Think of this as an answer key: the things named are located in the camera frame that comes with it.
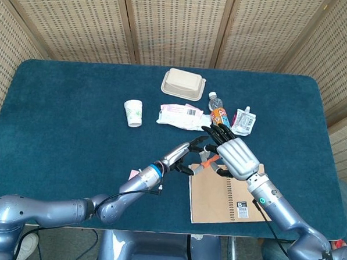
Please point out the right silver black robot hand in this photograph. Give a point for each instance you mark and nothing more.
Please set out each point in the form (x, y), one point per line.
(237, 156)

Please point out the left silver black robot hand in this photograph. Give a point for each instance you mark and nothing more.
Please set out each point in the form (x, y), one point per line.
(178, 155)

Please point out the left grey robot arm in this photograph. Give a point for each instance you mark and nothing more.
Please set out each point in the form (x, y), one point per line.
(55, 209)

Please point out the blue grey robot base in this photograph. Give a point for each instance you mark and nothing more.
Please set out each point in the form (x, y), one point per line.
(155, 251)

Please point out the silver spout pouch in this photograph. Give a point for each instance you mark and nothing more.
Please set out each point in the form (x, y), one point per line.
(243, 122)

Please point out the white crumpled plastic wrapper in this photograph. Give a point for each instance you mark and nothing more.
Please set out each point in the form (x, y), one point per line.
(182, 119)

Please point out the plastic bottle orange label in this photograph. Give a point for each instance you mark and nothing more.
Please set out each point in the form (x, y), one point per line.
(218, 115)

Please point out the pink tissue pack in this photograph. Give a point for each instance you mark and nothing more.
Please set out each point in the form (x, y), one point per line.
(134, 174)

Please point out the brown spiral notebook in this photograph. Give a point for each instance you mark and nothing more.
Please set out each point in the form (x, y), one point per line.
(216, 202)

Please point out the white paper cup green print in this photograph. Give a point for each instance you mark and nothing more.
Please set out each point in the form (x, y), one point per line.
(132, 113)

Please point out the beige takeout food container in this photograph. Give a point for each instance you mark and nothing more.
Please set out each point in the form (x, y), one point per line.
(183, 82)

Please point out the metal table leg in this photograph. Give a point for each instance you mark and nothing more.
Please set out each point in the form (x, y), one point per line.
(233, 255)

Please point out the person's blue jeans leg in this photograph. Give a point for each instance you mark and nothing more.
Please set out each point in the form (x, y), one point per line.
(274, 257)

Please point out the blue carpet table cover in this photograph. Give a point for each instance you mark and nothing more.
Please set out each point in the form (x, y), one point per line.
(75, 116)

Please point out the white sneaker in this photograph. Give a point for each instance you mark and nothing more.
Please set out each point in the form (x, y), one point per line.
(29, 244)

